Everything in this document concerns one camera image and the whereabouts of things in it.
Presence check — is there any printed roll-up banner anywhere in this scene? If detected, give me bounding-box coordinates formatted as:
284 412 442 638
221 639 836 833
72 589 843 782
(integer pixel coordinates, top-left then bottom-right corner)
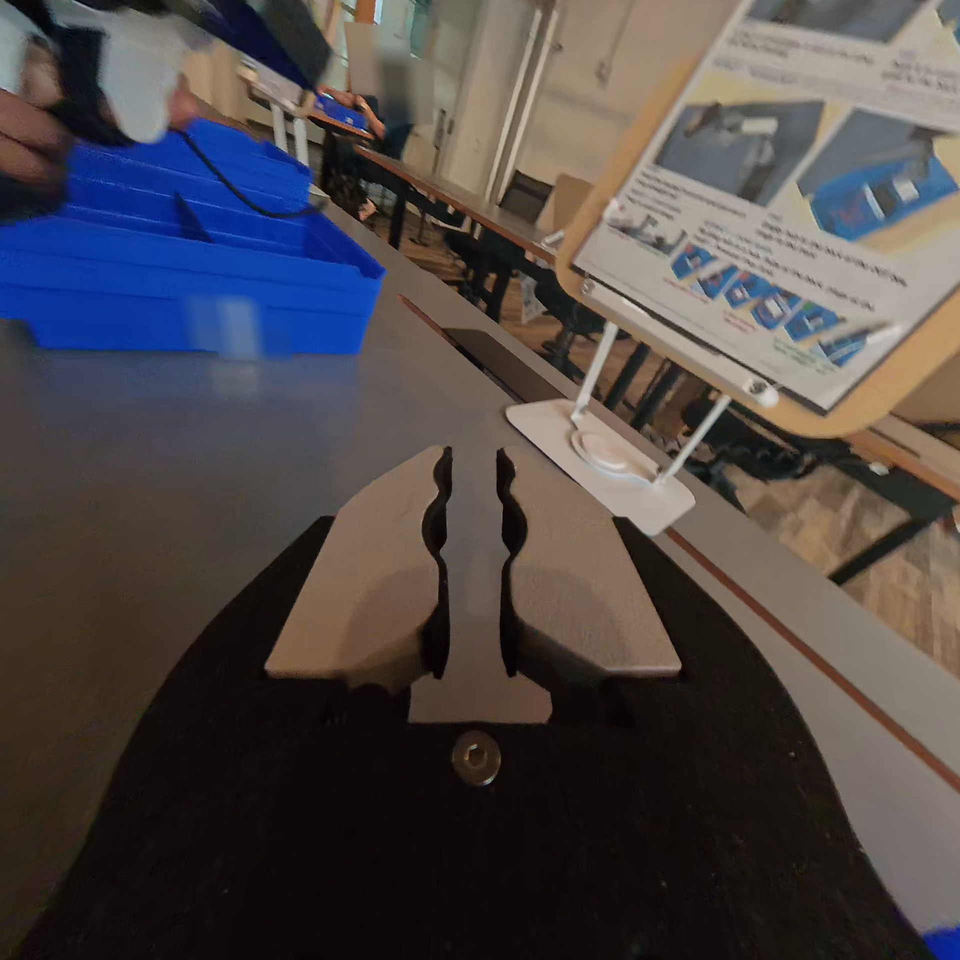
200 0 337 94

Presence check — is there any instruction sheet on stand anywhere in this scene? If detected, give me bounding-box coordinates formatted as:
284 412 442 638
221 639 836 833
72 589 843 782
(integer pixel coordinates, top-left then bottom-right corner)
554 0 960 441

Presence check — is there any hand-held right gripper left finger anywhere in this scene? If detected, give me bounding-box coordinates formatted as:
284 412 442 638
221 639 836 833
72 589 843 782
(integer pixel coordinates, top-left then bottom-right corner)
266 444 454 691

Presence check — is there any person's left hand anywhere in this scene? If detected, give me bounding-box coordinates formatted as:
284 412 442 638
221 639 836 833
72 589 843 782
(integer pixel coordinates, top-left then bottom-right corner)
0 87 76 193

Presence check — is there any black usb hub cable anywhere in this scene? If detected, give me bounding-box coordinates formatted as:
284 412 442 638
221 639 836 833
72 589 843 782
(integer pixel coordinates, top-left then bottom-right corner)
177 126 328 223

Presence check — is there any wooden office desk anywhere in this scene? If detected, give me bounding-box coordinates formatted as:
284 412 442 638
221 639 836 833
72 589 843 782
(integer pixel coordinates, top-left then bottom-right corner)
350 140 960 589

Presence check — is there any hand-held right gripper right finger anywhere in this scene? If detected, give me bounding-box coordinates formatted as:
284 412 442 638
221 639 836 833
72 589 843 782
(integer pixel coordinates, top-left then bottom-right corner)
495 447 684 691

